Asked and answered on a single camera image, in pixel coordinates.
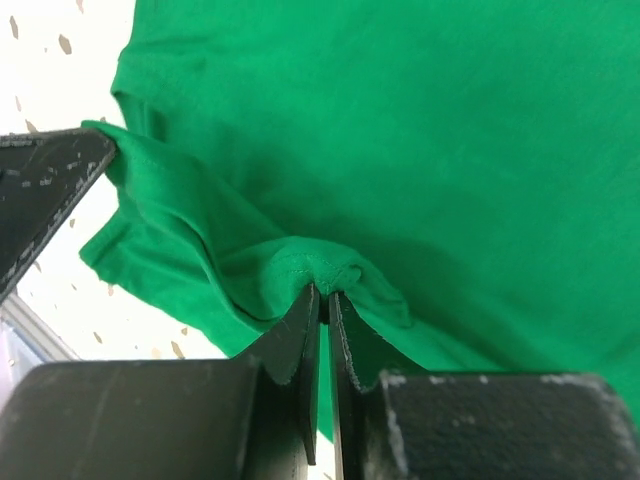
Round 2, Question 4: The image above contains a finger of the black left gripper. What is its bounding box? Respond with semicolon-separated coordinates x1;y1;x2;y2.
0;128;116;299

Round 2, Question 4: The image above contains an aluminium frame rail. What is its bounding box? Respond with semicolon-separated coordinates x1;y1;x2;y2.
1;293;80;362

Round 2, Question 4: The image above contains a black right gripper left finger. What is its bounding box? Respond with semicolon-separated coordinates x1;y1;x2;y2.
1;285;321;479

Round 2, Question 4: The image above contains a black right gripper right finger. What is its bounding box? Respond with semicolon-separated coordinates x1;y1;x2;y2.
328;293;639;479

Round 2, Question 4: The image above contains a green t shirt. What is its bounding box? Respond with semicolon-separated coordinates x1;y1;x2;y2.
80;1;639;412

